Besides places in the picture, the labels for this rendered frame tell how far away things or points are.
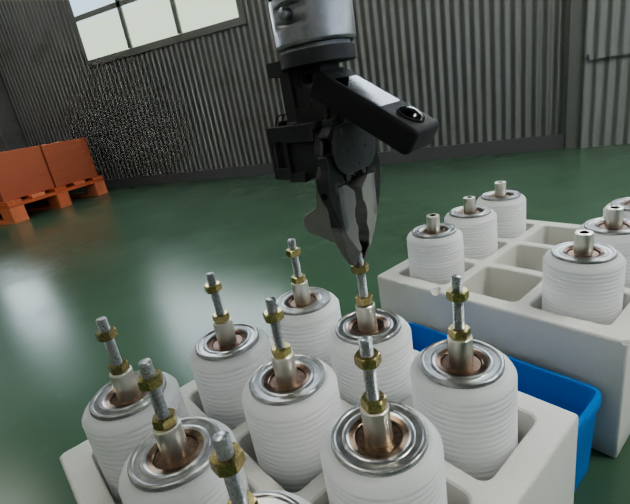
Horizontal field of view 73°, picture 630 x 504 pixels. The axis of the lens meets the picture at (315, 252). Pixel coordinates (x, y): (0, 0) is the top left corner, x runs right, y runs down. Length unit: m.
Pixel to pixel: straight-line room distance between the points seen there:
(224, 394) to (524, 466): 0.30
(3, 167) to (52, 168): 0.37
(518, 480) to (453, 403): 0.08
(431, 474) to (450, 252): 0.47
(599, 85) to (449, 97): 0.77
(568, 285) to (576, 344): 0.08
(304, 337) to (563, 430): 0.29
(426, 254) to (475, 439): 0.39
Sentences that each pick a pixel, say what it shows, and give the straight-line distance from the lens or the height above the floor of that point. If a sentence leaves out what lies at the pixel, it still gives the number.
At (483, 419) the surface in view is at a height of 0.23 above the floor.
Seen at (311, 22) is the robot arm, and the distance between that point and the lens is 0.41.
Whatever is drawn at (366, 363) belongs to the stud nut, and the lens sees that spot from 0.31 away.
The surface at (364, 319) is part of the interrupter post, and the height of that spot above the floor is 0.27.
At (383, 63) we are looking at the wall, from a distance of 2.98.
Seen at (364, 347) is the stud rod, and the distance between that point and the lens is 0.31.
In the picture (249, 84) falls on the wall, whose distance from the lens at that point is 3.40.
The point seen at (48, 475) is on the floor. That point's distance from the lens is 0.90.
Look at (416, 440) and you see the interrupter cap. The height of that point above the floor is 0.25.
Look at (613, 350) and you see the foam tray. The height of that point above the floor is 0.16.
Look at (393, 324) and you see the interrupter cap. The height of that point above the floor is 0.25.
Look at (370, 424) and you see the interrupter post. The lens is 0.35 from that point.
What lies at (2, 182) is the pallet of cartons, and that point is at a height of 0.29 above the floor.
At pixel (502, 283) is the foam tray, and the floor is 0.15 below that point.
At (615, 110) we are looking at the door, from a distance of 2.86.
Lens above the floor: 0.51
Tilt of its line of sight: 20 degrees down
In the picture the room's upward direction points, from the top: 10 degrees counter-clockwise
